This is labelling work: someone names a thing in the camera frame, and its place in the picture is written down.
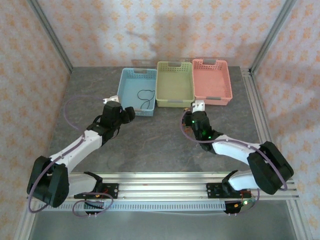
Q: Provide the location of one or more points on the pink plastic basket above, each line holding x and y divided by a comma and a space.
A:
212, 80

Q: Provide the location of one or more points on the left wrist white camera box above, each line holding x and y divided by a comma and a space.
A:
111, 99

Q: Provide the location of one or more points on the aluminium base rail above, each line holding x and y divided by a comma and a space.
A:
162, 187

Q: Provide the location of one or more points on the green plastic basket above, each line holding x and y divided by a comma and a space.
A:
173, 85

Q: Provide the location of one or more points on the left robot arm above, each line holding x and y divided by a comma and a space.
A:
75, 150

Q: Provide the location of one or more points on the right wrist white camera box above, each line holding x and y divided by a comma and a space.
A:
199, 105

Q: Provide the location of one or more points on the aluminium frame post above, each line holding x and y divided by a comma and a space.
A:
273, 32
52, 35

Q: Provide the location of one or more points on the aluminium frame leg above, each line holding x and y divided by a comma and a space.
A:
25, 222
300, 222

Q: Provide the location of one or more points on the blue plastic basket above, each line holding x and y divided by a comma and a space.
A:
132, 85

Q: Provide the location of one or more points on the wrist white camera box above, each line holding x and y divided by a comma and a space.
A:
111, 99
199, 105

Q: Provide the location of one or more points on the aluminium side rail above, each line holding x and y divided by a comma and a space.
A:
252, 100

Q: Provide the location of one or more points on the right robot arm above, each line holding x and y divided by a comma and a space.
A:
235, 152

